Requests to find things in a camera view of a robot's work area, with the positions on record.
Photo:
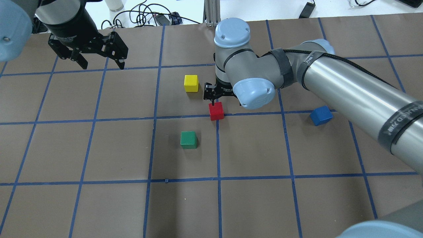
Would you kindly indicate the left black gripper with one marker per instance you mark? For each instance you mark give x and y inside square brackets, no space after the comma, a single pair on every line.
[73,27]

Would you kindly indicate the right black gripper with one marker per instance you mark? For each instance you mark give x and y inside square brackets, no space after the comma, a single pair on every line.
[224,91]

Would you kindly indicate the red wooden block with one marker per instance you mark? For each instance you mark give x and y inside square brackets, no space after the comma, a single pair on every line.
[216,111]

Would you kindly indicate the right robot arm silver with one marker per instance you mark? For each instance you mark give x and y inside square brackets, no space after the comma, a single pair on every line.
[388,115]

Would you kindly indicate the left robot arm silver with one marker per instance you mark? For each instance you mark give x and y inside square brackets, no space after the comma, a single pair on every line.
[16,18]

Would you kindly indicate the yellow wooden block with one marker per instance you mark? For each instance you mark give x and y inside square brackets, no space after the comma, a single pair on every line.
[191,83]

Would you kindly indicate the green wooden block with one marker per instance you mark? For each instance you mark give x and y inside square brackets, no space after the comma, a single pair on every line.
[188,140]

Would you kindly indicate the blue wooden block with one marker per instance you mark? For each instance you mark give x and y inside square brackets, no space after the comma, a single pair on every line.
[321,115]

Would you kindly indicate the black power adapter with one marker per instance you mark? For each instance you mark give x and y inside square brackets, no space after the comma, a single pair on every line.
[307,10]

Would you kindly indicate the aluminium frame post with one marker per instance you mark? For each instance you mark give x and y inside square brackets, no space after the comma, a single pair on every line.
[211,14]

